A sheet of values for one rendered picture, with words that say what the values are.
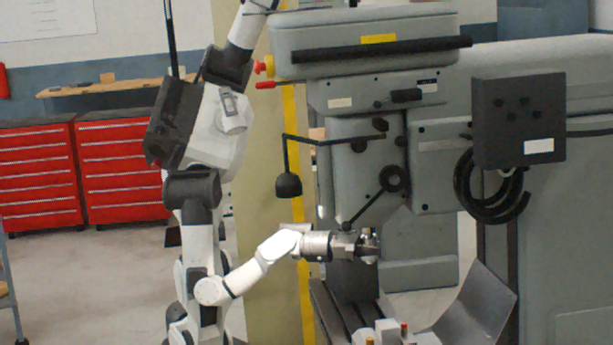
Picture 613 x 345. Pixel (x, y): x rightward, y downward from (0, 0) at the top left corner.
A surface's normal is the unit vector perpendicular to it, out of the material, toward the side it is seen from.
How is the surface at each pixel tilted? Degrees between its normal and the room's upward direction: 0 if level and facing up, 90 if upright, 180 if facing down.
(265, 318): 90
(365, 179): 90
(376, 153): 90
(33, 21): 90
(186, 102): 59
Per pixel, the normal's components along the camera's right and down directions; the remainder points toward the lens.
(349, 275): 0.25, 0.21
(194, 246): 0.00, -0.04
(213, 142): 0.33, -0.35
